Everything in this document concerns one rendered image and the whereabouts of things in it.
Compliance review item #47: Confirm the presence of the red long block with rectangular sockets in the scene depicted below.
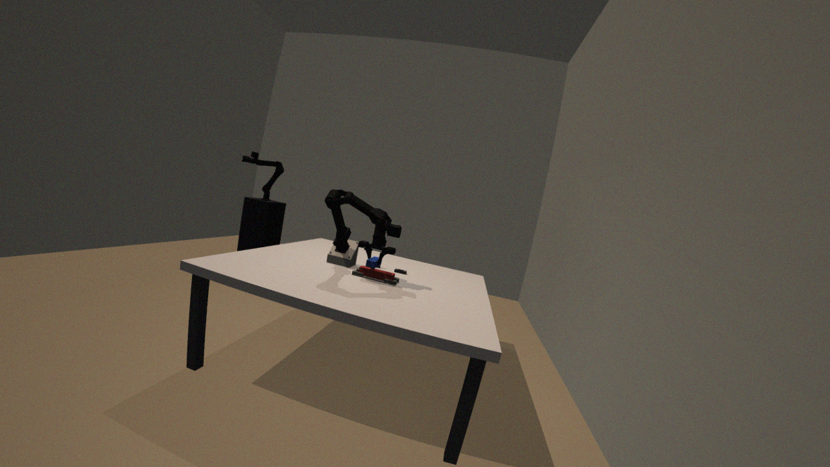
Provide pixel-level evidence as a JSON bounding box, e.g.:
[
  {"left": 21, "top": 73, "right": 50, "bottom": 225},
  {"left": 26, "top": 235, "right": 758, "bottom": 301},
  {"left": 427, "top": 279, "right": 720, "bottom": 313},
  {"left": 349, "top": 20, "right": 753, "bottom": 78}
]
[{"left": 359, "top": 266, "right": 395, "bottom": 281}]

